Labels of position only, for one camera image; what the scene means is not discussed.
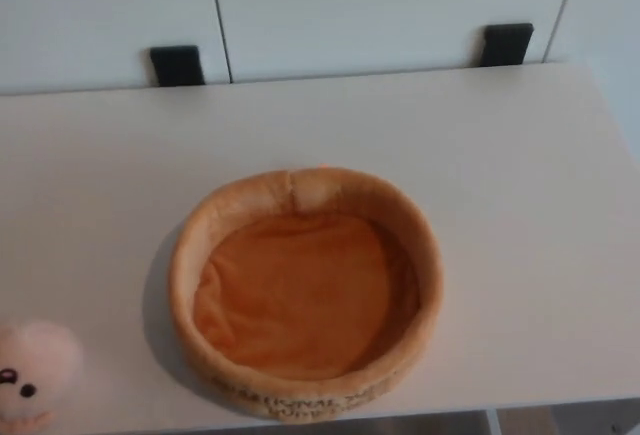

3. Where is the plain white cabinet door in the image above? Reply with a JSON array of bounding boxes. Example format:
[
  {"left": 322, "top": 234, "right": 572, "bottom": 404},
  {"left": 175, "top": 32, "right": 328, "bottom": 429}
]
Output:
[
  {"left": 544, "top": 0, "right": 640, "bottom": 149},
  {"left": 208, "top": 0, "right": 584, "bottom": 84}
]

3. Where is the orange plush round plate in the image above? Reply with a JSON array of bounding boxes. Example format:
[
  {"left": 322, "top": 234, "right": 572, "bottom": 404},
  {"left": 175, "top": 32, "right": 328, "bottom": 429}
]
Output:
[{"left": 167, "top": 167, "right": 445, "bottom": 424}]

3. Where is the white cabinet door with lettering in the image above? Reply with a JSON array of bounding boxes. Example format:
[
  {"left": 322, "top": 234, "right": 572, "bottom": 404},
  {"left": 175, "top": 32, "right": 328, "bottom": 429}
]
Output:
[{"left": 0, "top": 0, "right": 233, "bottom": 97}]

